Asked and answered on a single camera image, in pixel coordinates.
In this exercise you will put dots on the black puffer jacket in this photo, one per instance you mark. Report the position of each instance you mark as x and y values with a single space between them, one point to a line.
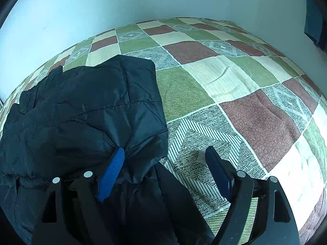
84 112

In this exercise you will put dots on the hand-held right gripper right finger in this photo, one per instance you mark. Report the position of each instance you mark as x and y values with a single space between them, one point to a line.
217 168

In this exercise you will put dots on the dark teal hanging cloth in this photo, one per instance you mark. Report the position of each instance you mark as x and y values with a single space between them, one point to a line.
313 17

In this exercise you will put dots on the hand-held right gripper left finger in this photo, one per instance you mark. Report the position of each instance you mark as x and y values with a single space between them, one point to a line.
112 173

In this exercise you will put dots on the checkered patchwork bedspread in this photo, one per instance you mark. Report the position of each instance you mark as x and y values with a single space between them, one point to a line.
230 102

